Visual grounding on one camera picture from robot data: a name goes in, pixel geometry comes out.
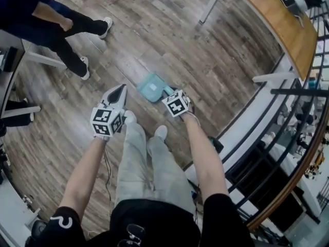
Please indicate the person's left forearm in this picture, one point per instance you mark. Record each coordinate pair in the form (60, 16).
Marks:
(84, 168)

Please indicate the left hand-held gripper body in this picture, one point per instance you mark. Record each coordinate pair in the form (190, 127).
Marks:
(104, 122)

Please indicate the person's grey trousers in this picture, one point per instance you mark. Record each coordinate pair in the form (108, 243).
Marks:
(133, 163)

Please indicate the wooden table white legs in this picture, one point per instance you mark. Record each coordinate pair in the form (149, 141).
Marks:
(282, 27)

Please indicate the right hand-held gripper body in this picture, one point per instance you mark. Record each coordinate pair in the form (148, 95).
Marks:
(177, 104)

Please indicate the black metal railing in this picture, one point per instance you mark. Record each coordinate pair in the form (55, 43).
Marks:
(288, 91)

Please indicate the person's white shoe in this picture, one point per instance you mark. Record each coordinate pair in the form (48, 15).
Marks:
(161, 132)
(130, 116)

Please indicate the person's black shirt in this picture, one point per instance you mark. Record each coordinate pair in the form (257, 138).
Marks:
(154, 215)

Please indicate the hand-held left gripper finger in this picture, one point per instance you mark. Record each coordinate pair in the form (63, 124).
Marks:
(124, 99)
(106, 95)

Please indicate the person's left white shoe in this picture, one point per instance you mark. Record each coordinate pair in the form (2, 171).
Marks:
(130, 116)

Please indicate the person's right white shoe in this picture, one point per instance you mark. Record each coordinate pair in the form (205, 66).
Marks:
(161, 132)

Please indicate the person's right forearm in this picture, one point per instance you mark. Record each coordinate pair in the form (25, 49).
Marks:
(203, 158)

